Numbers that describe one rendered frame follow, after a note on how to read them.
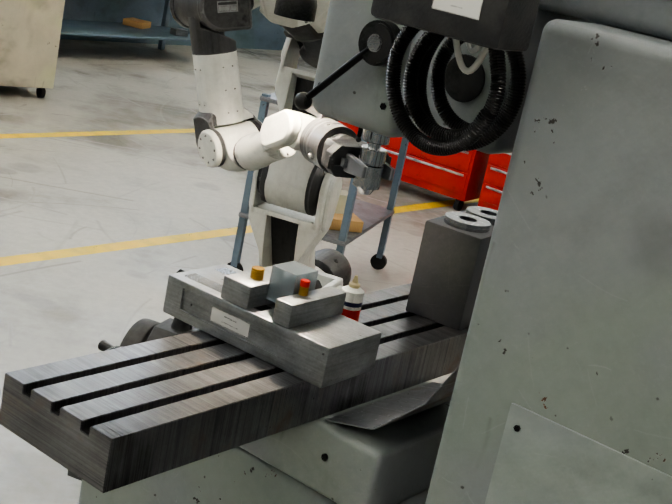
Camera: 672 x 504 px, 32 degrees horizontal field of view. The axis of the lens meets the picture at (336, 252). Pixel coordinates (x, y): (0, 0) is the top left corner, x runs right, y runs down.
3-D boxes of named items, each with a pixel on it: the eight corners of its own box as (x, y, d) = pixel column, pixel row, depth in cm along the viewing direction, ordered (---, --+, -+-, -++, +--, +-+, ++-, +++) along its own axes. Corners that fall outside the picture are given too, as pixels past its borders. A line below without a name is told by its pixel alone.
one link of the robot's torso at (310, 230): (263, 297, 308) (273, 136, 282) (333, 319, 302) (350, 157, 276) (237, 328, 295) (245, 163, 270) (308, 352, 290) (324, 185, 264)
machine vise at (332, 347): (161, 311, 200) (171, 251, 197) (219, 298, 212) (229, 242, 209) (321, 389, 182) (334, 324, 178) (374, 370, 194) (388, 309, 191)
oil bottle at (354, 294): (328, 330, 208) (340, 272, 205) (342, 326, 211) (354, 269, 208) (346, 338, 206) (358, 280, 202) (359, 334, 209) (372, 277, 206)
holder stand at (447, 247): (404, 310, 227) (426, 213, 221) (452, 291, 245) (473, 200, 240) (459, 331, 221) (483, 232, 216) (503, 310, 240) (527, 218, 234)
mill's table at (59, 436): (-3, 422, 167) (3, 372, 165) (455, 303, 264) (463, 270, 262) (103, 493, 154) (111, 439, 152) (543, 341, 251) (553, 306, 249)
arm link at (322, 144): (334, 134, 196) (302, 116, 206) (323, 189, 199) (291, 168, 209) (396, 140, 203) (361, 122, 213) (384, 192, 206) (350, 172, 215)
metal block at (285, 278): (265, 298, 192) (272, 264, 190) (288, 293, 197) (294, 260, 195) (289, 309, 189) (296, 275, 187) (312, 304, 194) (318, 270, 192)
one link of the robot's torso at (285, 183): (269, 197, 287) (311, 9, 278) (334, 216, 282) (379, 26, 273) (244, 202, 273) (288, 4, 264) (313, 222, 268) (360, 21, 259)
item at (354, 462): (150, 399, 213) (160, 338, 209) (274, 365, 240) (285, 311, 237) (363, 523, 185) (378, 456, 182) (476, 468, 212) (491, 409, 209)
